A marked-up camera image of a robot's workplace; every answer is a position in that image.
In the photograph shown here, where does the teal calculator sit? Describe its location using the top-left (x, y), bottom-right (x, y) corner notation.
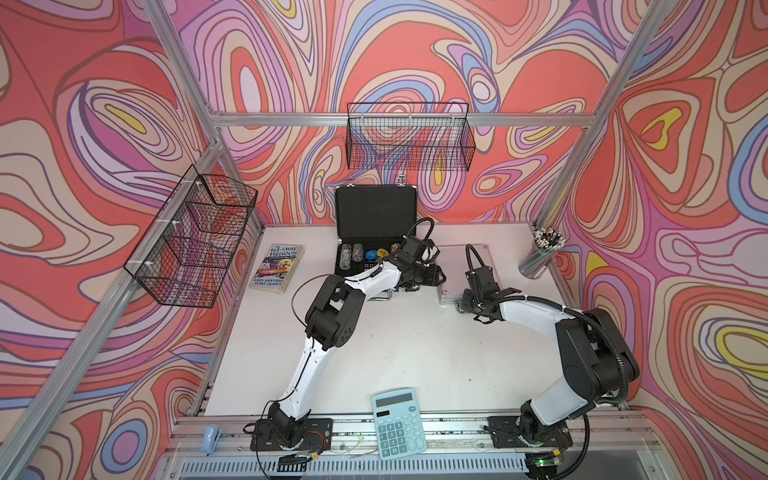
top-left (372, 388), bottom-right (427, 460)

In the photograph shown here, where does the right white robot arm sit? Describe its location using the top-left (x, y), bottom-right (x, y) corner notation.
top-left (459, 266), bottom-right (640, 446)

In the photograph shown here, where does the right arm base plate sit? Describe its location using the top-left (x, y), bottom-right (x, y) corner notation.
top-left (483, 415), bottom-right (573, 450)

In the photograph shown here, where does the silver poker set case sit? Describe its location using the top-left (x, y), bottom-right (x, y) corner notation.
top-left (436, 244), bottom-right (479, 306)

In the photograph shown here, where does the small blue stapler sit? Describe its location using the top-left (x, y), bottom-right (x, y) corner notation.
top-left (200, 424), bottom-right (221, 456)

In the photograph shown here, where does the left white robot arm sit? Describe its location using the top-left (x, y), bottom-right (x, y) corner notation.
top-left (253, 234), bottom-right (446, 448)

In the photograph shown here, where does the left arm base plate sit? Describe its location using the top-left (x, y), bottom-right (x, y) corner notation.
top-left (249, 417), bottom-right (333, 452)

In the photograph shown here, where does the left black wire basket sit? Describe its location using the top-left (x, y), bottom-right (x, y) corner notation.
top-left (123, 166), bottom-right (258, 309)

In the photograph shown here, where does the silver pencil cup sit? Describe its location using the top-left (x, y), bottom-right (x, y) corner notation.
top-left (519, 227), bottom-right (566, 279)

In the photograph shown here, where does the back black wire basket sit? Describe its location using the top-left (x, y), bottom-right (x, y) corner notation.
top-left (345, 100), bottom-right (476, 172)

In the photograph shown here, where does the black wire basket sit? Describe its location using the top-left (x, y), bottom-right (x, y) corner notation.
top-left (345, 100), bottom-right (476, 172)
top-left (123, 166), bottom-right (258, 309)

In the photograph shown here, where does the black poker set case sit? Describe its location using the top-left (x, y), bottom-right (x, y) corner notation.
top-left (334, 184), bottom-right (418, 277)

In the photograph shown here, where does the treehouse paperback book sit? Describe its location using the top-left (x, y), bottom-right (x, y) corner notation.
top-left (248, 243), bottom-right (304, 294)

